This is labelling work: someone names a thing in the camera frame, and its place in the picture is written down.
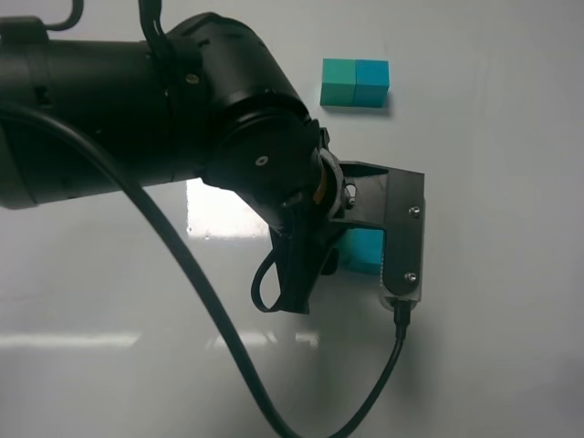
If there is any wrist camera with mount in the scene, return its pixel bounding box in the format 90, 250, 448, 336
335, 162, 425, 309

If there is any green template cube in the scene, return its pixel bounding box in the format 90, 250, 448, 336
320, 58, 357, 107

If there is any blue template cube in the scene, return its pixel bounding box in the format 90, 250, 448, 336
353, 59, 391, 108

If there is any black camera cable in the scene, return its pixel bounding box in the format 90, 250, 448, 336
0, 105, 414, 438

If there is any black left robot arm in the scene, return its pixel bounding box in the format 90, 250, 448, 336
1, 13, 335, 314

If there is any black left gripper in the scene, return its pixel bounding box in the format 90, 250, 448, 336
265, 178, 341, 314

